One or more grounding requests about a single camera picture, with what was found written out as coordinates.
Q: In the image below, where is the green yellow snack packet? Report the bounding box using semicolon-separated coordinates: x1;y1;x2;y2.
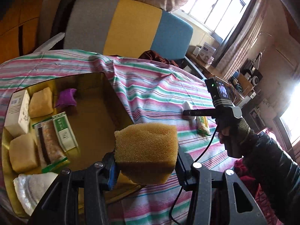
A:
196;116;211;136

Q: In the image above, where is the clear cracker pack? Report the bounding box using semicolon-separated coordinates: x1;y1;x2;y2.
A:
33;118;69;173

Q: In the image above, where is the yellow sponge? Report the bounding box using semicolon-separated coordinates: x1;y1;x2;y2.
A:
28;87;54;118
114;122;179;185
9;133;39;174

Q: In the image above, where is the green white carton box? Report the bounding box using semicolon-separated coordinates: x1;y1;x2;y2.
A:
52;112;78;152

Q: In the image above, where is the purple snack packet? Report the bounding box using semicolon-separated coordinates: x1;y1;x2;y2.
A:
55;88;77;108

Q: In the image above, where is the black jacket forearm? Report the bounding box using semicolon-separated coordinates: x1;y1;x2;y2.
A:
242;132;299;224

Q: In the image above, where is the gloved right hand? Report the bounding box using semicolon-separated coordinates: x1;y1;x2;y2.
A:
216;118;251;158

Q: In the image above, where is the wooden side table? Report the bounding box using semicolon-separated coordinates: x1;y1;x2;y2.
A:
186;52;228;84

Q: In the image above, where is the striped bed sheet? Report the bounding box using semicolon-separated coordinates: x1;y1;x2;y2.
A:
1;49;234;224

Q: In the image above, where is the white blue box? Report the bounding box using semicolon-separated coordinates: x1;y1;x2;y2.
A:
198;42;216;62

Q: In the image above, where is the pink striped curtain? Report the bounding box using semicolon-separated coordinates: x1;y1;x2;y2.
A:
216;0;268;81

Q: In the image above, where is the gold storage box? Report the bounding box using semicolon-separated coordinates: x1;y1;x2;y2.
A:
1;73;144;219

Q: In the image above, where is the dark red cloth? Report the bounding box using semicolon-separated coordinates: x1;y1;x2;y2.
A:
139;50;179;67

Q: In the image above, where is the grey yellow blue headboard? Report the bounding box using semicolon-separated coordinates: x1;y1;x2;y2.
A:
63;0;193;60

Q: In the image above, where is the wooden wardrobe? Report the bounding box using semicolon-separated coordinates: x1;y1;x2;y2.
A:
1;0;43;63

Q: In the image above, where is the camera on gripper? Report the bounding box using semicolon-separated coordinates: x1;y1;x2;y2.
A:
204;78;233;108

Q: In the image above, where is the black cable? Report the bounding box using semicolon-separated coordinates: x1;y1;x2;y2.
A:
168;123;219;225

